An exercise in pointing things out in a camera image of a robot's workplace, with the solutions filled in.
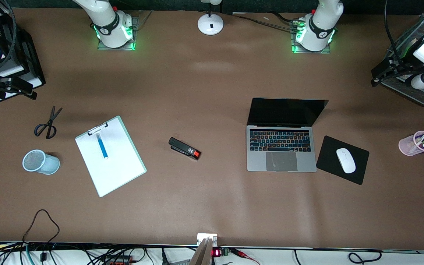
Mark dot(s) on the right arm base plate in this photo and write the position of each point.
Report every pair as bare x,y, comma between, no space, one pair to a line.
135,22

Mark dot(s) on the black scissors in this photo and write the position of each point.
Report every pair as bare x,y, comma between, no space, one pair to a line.
50,123

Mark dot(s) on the red display circuit board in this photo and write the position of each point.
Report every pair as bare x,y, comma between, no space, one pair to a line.
216,253

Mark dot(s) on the front camera mount bracket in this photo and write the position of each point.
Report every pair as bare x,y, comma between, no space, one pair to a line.
204,254

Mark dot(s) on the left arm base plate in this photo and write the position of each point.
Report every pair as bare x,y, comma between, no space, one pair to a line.
294,49

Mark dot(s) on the white computer mouse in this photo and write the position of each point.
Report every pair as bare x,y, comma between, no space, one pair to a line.
345,160

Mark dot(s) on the blue mesh pen cup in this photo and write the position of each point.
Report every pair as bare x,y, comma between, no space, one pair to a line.
52,163

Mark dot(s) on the mint clipboard with white paper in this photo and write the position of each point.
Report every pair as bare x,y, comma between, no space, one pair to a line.
116,165

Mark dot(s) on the black stacked paper trays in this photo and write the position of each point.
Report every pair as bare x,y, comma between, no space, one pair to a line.
31,62

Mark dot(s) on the pink translucent pen cup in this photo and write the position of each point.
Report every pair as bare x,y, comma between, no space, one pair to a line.
405,147

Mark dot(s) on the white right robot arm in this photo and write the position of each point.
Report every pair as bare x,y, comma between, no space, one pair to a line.
112,25

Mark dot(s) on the black mouse pad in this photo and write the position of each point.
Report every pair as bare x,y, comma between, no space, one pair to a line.
329,158

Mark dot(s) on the blue marker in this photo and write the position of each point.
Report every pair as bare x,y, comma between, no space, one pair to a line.
102,147

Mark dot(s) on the silver laptop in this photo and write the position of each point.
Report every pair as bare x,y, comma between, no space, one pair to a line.
280,147

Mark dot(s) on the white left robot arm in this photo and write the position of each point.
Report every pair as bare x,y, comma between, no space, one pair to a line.
318,25

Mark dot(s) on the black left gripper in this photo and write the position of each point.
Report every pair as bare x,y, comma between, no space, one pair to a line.
397,67

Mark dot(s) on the black stapler with red end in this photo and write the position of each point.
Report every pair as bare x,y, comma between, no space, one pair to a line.
184,148

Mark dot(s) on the white round stand base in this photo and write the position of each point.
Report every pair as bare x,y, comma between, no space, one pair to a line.
210,25

